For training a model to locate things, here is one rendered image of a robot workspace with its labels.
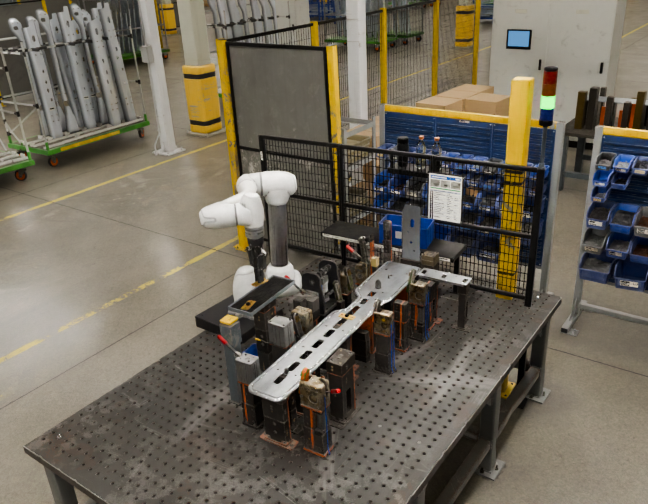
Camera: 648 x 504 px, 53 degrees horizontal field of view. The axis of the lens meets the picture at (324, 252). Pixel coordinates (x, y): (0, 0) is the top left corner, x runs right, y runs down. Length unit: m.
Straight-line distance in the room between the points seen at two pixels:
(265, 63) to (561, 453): 3.72
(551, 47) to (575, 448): 6.44
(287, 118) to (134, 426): 3.20
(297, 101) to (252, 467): 3.39
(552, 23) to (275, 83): 4.87
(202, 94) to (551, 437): 8.06
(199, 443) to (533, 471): 1.88
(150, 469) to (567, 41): 7.86
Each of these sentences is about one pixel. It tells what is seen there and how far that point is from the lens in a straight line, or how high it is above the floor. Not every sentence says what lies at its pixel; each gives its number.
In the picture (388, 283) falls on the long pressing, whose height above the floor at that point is 1.00.
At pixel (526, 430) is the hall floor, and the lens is 4.19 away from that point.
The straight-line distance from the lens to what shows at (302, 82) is 5.42.
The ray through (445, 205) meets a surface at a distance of 3.91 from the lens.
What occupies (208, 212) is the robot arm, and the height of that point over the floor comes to 1.62.
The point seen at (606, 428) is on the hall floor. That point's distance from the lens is 4.33.
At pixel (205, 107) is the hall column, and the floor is 0.47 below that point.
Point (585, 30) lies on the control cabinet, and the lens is 9.39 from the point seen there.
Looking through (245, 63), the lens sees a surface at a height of 1.81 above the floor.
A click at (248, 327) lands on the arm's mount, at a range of 3.69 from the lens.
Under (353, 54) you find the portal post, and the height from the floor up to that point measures 1.59.
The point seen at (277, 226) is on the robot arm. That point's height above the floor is 1.29.
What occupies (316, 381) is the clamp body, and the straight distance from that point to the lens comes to 2.71.
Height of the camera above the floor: 2.67
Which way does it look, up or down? 25 degrees down
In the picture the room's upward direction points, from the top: 3 degrees counter-clockwise
